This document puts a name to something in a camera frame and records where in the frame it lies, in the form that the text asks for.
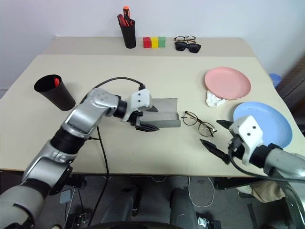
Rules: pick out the crumpled white paper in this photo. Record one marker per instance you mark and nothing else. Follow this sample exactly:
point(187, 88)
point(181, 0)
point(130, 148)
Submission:
point(214, 100)

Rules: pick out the beige cloth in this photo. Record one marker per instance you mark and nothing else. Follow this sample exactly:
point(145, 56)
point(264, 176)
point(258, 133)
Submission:
point(264, 189)

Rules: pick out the orange and black screwdriver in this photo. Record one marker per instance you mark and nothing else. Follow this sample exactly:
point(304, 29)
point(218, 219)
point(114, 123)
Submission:
point(125, 13)

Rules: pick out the black floor device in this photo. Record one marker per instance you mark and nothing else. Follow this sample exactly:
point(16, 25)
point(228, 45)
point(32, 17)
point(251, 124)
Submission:
point(78, 219)

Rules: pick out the green block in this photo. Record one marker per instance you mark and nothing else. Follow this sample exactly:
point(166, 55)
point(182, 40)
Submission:
point(162, 42)

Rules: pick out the dark brown furniture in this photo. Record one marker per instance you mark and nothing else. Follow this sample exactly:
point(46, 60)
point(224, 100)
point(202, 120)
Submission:
point(295, 88)

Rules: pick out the yellow block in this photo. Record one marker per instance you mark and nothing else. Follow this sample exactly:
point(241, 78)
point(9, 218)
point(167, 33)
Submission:
point(155, 43)

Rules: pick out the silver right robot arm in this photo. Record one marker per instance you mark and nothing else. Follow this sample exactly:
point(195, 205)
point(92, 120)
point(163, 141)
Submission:
point(283, 157)

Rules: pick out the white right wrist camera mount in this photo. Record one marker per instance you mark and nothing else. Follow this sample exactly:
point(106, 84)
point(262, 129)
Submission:
point(247, 130)

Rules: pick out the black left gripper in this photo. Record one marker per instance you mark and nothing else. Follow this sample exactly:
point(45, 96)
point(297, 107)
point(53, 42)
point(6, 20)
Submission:
point(135, 118)

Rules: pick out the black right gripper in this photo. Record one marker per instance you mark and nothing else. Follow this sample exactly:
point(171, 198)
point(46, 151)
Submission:
point(236, 146)

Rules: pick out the clear black-framed glasses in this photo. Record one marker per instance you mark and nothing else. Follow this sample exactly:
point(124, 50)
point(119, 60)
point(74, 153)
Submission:
point(180, 38)

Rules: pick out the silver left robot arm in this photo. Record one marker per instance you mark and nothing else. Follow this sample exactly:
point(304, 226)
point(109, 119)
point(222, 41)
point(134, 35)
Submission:
point(88, 112)

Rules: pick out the dark rounded shape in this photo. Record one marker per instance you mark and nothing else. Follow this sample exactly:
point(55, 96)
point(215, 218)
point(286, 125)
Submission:
point(183, 207)
point(128, 205)

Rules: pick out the pink plate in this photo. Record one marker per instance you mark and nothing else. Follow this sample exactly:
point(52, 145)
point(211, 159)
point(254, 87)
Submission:
point(227, 82)

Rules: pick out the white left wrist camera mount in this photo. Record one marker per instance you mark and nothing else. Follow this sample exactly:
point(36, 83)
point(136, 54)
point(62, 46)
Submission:
point(140, 99)

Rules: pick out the blue plate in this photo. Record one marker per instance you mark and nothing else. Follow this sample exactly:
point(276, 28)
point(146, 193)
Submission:
point(274, 121)

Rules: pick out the black sunglasses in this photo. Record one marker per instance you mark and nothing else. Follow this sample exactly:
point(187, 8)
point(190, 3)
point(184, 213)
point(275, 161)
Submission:
point(180, 46)

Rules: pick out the thin brown-framed glasses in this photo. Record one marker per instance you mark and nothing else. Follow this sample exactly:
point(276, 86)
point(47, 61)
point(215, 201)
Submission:
point(189, 118)

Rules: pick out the red block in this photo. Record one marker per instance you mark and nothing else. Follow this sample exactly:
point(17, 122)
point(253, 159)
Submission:
point(147, 43)

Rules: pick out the wide black cup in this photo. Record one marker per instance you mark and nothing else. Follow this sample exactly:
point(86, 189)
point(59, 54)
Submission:
point(58, 97)

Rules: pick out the grey glasses case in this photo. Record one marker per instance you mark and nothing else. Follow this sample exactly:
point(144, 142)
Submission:
point(164, 109)

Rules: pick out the red and black tool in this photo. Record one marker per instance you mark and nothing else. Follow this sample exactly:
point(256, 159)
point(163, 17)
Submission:
point(130, 22)
point(121, 20)

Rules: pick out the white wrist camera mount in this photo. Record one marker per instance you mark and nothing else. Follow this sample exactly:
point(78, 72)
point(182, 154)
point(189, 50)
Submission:
point(140, 99)
point(247, 130)

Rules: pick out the tall black pen holder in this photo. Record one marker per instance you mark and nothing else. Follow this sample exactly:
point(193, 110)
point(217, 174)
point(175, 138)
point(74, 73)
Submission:
point(128, 35)

